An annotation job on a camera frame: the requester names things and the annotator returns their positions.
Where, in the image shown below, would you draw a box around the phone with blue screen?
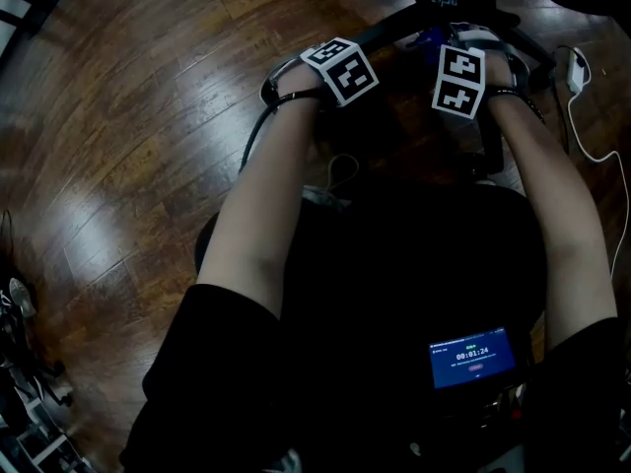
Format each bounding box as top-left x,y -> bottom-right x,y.
428,326 -> 518,391

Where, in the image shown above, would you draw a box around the blue cloth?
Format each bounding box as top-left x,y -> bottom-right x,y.
406,26 -> 453,56

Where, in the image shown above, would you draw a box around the black left wrist strap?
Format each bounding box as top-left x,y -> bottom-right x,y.
273,90 -> 321,103

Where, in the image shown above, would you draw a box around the white cable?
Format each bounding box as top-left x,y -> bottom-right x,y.
566,91 -> 631,280

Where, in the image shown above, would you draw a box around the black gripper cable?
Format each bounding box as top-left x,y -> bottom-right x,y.
239,99 -> 285,174

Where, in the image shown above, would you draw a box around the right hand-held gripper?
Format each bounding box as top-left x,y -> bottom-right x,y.
431,21 -> 531,120

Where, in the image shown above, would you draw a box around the person's right forearm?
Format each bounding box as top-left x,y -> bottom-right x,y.
485,56 -> 618,352

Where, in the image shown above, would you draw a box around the black office chair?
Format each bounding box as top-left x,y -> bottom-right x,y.
319,0 -> 631,176

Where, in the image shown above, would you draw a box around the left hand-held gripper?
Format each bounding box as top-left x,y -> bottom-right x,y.
259,36 -> 381,108

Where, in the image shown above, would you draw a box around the thin black cable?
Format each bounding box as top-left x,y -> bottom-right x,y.
549,44 -> 588,156

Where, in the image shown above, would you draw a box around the white power adaptor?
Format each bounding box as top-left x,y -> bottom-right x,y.
565,47 -> 591,96

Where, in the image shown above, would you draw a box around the person's left forearm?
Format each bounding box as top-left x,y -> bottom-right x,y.
196,66 -> 326,319

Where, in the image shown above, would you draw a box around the black metal railing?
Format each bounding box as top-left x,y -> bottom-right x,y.
0,0 -> 75,73

